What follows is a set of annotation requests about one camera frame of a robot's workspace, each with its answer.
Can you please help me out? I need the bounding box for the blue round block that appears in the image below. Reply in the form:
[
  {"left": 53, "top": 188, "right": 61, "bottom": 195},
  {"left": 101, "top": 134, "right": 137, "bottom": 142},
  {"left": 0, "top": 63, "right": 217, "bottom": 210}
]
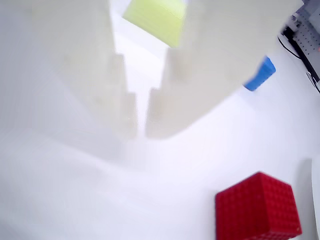
[{"left": 242, "top": 56, "right": 277, "bottom": 92}]

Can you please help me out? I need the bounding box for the thin black cable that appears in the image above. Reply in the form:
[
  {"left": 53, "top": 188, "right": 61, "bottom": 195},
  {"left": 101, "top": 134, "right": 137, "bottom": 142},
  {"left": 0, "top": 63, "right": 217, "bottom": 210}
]
[{"left": 276, "top": 34, "right": 320, "bottom": 94}]

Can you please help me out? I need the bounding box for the grey perforated board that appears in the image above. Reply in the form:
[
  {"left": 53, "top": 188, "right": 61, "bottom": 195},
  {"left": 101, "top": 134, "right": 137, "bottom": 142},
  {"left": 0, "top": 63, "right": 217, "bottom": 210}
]
[{"left": 281, "top": 0, "right": 320, "bottom": 85}]

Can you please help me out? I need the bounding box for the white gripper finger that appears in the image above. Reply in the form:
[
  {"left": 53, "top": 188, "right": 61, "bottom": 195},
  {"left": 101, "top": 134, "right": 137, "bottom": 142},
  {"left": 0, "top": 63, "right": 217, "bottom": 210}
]
[
  {"left": 0, "top": 0, "right": 139, "bottom": 161},
  {"left": 146, "top": 0, "right": 305, "bottom": 139}
]

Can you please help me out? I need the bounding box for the pale yellow sponge block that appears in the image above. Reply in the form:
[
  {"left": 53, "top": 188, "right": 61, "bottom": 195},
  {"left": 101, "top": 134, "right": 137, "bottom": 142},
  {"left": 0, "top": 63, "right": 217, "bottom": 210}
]
[{"left": 121, "top": 0, "right": 188, "bottom": 49}]

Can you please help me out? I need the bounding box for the red cube block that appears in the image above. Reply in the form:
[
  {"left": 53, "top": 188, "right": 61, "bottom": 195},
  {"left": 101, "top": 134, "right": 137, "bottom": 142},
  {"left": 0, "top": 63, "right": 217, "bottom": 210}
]
[{"left": 214, "top": 171, "right": 303, "bottom": 240}]

